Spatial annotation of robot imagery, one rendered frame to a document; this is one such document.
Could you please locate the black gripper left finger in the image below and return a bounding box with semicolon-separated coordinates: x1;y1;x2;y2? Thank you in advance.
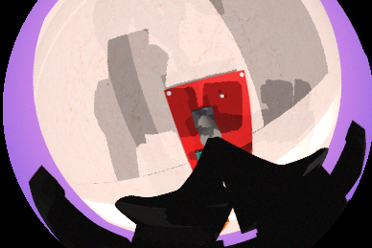
115;138;234;240

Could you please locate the red circuit board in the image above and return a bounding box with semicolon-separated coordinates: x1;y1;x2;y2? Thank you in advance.
164;70;252;170

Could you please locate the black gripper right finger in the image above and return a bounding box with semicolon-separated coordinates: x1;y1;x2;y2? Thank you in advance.
213;136;329;233

